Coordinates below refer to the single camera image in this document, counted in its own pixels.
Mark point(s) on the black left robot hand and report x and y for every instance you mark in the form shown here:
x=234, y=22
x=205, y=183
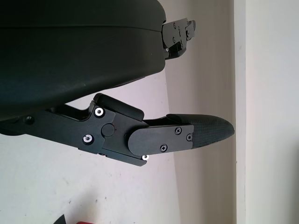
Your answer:
x=70, y=58

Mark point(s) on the black tape strip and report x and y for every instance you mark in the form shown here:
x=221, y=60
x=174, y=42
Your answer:
x=61, y=220

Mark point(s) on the red block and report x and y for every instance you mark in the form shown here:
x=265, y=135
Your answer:
x=94, y=222

